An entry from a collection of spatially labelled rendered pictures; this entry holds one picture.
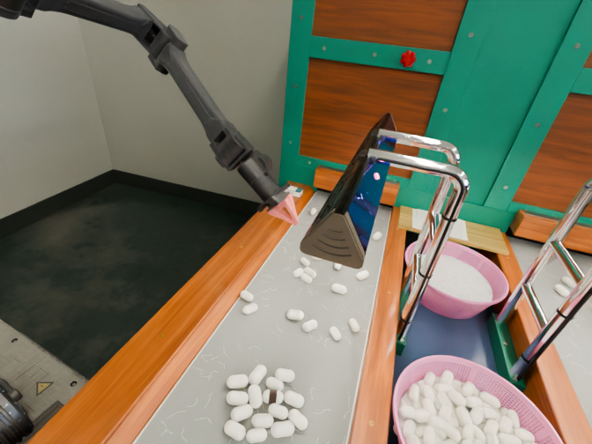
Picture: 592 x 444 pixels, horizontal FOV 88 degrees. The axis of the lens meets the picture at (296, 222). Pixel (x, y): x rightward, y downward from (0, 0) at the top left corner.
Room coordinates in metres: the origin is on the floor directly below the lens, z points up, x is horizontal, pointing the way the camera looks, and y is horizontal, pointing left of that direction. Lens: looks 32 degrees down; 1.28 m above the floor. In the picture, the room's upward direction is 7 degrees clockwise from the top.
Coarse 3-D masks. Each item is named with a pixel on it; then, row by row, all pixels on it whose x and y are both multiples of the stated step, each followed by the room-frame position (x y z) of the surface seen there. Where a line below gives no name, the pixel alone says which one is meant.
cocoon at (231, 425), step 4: (228, 420) 0.24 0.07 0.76; (232, 420) 0.24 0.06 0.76; (228, 424) 0.23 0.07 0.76; (232, 424) 0.23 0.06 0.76; (236, 424) 0.23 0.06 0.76; (224, 428) 0.23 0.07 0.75; (228, 428) 0.22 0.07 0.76; (232, 428) 0.22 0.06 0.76; (236, 428) 0.22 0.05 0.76; (240, 428) 0.23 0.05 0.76; (244, 428) 0.23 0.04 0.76; (228, 432) 0.22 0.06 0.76; (232, 432) 0.22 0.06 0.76; (236, 432) 0.22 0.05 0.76; (240, 432) 0.22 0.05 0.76; (244, 432) 0.22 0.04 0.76; (232, 436) 0.22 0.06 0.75; (236, 436) 0.22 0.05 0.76; (240, 436) 0.22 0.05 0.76; (244, 436) 0.22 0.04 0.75
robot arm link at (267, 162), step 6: (240, 138) 0.73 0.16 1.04; (246, 144) 0.73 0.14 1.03; (246, 150) 0.72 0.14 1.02; (252, 150) 0.74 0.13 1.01; (216, 156) 0.73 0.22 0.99; (240, 156) 0.72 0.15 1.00; (246, 156) 0.74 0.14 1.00; (252, 156) 0.77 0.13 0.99; (258, 156) 0.78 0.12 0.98; (264, 156) 0.80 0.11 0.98; (234, 162) 0.72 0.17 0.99; (264, 162) 0.76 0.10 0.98; (270, 162) 0.80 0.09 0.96; (228, 168) 0.72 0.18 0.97; (234, 168) 0.75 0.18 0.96; (270, 168) 0.80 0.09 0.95
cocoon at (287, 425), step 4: (288, 420) 0.25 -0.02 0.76; (276, 424) 0.24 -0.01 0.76; (280, 424) 0.24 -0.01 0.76; (284, 424) 0.24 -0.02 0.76; (288, 424) 0.24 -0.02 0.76; (292, 424) 0.24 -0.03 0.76; (272, 428) 0.23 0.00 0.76; (276, 428) 0.23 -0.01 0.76; (280, 428) 0.23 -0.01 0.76; (284, 428) 0.23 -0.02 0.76; (288, 428) 0.23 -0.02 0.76; (292, 428) 0.24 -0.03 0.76; (272, 432) 0.23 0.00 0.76; (276, 432) 0.23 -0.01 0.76; (280, 432) 0.23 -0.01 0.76; (284, 432) 0.23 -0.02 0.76; (288, 432) 0.23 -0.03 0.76; (292, 432) 0.23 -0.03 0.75; (276, 436) 0.22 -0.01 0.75; (280, 436) 0.22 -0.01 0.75; (284, 436) 0.23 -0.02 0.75
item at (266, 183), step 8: (264, 176) 0.70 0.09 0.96; (256, 184) 0.69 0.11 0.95; (264, 184) 0.69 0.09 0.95; (272, 184) 0.70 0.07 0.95; (288, 184) 0.74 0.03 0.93; (256, 192) 0.69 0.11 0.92; (264, 192) 0.68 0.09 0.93; (272, 192) 0.68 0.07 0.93; (264, 200) 0.68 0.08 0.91; (272, 200) 0.65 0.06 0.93
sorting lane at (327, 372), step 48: (288, 240) 0.75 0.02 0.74; (384, 240) 0.81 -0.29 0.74; (288, 288) 0.55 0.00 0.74; (240, 336) 0.40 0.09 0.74; (288, 336) 0.42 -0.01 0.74; (192, 384) 0.29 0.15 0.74; (288, 384) 0.31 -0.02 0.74; (336, 384) 0.32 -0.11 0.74; (144, 432) 0.21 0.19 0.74; (192, 432) 0.22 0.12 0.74; (336, 432) 0.25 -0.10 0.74
